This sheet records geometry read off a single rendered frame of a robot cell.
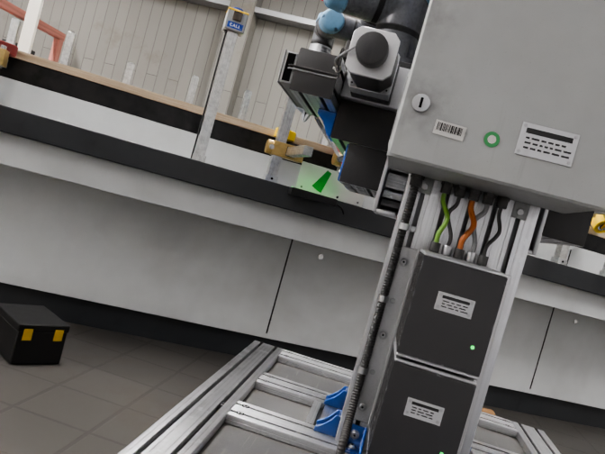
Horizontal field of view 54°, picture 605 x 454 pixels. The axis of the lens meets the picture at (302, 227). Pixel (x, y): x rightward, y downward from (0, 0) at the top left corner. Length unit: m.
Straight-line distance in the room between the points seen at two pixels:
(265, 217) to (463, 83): 1.27
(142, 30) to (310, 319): 5.85
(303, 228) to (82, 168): 0.78
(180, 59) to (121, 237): 5.39
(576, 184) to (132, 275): 1.70
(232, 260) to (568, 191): 1.57
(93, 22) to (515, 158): 7.40
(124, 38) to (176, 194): 5.89
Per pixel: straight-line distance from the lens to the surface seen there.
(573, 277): 2.66
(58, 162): 2.09
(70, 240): 2.31
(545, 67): 1.00
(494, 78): 0.99
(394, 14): 1.56
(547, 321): 2.94
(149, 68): 7.65
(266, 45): 7.30
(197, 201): 2.08
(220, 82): 2.09
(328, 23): 1.96
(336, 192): 2.15
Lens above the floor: 0.65
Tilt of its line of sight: 2 degrees down
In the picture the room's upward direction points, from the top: 16 degrees clockwise
